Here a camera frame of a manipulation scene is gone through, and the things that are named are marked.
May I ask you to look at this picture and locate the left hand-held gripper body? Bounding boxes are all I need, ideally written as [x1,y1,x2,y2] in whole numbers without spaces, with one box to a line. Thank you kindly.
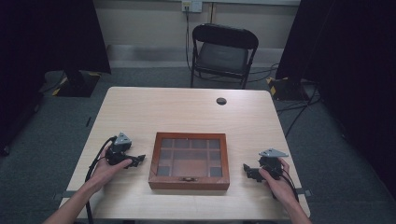
[105,132,133,166]

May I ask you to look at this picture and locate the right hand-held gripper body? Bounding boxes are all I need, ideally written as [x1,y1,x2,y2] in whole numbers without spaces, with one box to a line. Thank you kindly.
[258,147,290,181]

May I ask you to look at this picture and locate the wooden box with glass lid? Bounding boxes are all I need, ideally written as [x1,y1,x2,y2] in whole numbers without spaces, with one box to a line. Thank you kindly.
[148,132,231,191]

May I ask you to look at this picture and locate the person's right hand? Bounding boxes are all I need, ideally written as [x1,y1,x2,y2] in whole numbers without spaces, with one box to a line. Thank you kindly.
[259,158,297,203]

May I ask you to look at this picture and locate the person's left hand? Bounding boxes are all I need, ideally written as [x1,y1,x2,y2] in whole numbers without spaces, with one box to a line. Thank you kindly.
[89,151,134,191]

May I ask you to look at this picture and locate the black stand base yellow tape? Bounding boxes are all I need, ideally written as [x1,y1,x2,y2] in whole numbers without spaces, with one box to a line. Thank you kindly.
[51,70,103,98]
[266,76,310,102]

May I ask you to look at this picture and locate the black folding chair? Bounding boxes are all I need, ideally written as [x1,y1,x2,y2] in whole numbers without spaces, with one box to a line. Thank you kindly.
[190,22,260,91]

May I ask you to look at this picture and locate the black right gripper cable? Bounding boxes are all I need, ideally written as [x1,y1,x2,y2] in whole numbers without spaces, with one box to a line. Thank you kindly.
[271,166,301,203]

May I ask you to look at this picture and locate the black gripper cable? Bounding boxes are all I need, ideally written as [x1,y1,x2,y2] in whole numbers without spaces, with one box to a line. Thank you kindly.
[271,166,301,203]
[84,135,119,224]

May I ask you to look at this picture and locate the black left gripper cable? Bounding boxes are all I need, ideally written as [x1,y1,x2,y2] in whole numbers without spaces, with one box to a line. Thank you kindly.
[84,135,119,224]

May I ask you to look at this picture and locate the grey table strap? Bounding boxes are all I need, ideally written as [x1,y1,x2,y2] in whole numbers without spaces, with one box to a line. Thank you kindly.
[51,189,77,201]
[295,188,313,198]

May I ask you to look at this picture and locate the black floor cable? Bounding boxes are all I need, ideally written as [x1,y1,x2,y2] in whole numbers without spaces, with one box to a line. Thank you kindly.
[276,83,322,138]

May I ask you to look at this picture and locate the black wall power cable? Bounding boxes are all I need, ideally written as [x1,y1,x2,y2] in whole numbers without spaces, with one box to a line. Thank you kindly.
[185,5,200,74]

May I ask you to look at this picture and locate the white wall outlet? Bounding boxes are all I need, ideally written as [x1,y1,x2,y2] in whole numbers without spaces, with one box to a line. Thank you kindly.
[181,0,204,14]

